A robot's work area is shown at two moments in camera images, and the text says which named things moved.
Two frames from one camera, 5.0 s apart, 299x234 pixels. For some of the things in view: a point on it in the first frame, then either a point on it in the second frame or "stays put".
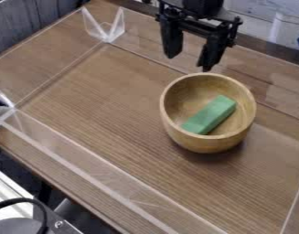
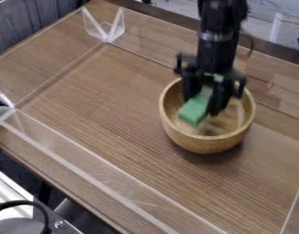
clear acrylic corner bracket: x=105 y=31 stays put
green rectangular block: x=210 y=115 to x=193 y=109
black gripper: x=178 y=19 to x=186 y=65
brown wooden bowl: x=186 y=96 stays put
